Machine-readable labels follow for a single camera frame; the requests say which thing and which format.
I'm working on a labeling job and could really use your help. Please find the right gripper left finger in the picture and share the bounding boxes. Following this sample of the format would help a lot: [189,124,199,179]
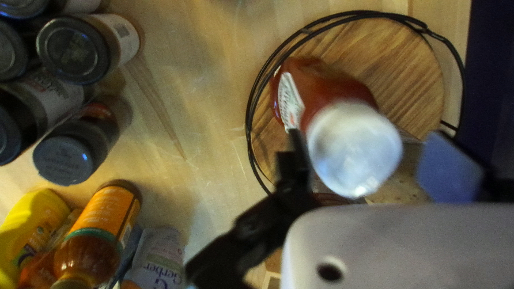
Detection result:
[185,128,320,289]

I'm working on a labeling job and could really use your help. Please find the yellow mustard bottle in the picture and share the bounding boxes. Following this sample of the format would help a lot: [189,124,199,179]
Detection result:
[0,189,72,289]

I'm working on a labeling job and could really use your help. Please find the red ketchup bottle white cap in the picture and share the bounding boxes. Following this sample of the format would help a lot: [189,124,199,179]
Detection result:
[270,56,403,199]

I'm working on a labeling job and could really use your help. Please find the amber sauce bottle brown cap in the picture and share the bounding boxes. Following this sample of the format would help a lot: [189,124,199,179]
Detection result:
[50,179,142,289]

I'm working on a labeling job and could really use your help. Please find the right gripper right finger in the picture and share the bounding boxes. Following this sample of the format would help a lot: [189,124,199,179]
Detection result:
[415,132,486,203]

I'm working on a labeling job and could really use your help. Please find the white baby food pouch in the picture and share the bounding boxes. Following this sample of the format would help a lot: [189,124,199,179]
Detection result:
[122,227,188,289]

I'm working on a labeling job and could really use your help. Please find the tall spice jar dark contents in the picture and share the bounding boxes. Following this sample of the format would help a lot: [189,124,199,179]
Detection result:
[33,94,133,186]

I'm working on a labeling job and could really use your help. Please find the round black wire rack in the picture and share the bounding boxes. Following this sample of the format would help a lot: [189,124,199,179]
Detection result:
[245,10,466,205]

